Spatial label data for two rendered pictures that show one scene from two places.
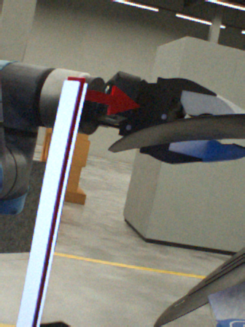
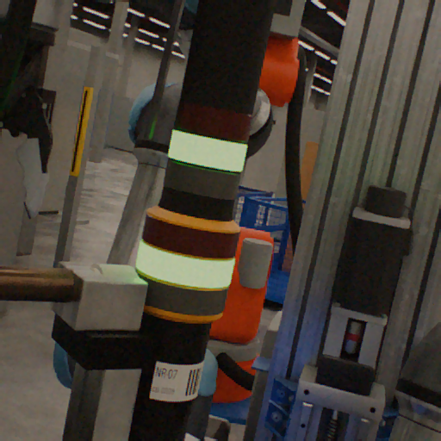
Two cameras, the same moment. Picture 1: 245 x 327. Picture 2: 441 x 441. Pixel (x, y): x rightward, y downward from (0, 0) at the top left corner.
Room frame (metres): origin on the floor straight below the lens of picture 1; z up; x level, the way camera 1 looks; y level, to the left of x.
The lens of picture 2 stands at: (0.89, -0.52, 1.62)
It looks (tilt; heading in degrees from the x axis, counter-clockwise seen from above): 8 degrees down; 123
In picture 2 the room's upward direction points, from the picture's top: 12 degrees clockwise
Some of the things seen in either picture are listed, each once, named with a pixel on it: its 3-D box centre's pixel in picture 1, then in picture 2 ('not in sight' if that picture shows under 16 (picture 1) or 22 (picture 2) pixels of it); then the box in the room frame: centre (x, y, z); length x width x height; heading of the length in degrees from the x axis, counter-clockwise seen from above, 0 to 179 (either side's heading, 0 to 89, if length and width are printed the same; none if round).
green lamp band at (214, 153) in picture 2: not in sight; (208, 150); (0.69, -0.24, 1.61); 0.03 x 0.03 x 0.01
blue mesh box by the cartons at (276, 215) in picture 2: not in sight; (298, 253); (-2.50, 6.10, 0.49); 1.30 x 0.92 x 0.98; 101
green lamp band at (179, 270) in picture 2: not in sight; (185, 261); (0.69, -0.24, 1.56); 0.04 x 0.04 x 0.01
